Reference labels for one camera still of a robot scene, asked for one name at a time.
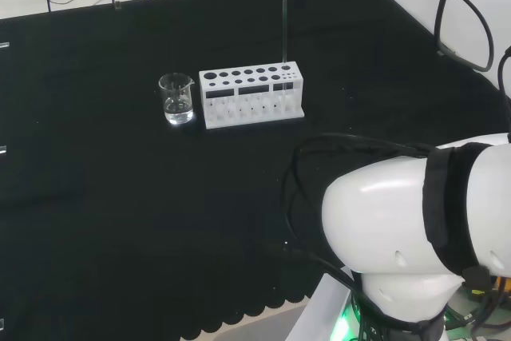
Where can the clear glass rod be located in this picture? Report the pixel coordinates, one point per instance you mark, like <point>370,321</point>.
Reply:
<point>284,29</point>

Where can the white test tube rack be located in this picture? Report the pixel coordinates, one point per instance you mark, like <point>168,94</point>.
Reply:
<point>251,97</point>

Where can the clear bench edge clip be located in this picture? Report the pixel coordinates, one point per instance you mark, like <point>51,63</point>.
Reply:
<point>446,52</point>
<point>117,6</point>

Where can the small clear glass beaker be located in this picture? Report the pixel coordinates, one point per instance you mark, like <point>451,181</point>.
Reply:
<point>177,101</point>

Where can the black bench cloth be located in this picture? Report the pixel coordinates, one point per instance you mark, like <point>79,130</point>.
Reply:
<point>159,197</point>

